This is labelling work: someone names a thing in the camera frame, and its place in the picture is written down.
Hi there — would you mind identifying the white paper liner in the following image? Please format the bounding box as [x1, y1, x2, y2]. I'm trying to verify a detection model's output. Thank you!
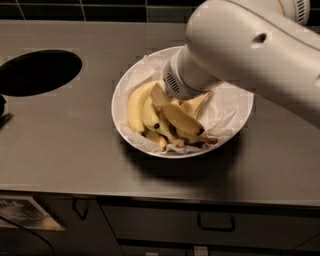
[119, 49, 248, 155]

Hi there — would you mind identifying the black drawer handle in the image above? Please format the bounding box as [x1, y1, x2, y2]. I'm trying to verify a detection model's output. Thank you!
[197, 213, 235, 233]

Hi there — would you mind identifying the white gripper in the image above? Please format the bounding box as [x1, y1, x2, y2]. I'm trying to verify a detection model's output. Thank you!
[151, 46, 222, 107]

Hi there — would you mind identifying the black cabinet door handle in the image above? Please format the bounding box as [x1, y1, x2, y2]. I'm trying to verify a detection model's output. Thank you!
[72, 198, 89, 221]

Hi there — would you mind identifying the white bowl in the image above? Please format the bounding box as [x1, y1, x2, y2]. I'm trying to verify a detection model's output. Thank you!
[111, 45, 255, 159]

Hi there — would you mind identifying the round black counter hole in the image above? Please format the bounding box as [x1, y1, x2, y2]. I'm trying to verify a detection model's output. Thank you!
[0, 50, 82, 97]

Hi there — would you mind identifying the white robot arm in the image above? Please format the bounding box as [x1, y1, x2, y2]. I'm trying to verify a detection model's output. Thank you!
[162, 0, 320, 127]

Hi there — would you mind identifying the small bottom banana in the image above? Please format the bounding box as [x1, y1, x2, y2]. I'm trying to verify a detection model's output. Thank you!
[144, 130, 167, 152]

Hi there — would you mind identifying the grey drawer front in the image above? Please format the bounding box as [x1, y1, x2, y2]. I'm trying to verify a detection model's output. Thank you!
[103, 206, 320, 250]

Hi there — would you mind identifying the paper sign on cabinet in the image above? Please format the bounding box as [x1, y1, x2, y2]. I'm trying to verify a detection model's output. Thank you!
[0, 195, 64, 231]

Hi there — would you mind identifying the dark cabinet door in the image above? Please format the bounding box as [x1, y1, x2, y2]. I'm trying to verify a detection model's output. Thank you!
[37, 195, 123, 256]

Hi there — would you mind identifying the black object at left edge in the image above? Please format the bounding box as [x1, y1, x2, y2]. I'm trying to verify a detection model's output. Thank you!
[0, 94, 13, 129]

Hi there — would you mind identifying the yellow banana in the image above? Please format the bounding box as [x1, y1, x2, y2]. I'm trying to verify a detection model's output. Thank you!
[127, 81, 156, 134]
[160, 103, 205, 136]
[142, 96, 185, 148]
[180, 92, 210, 118]

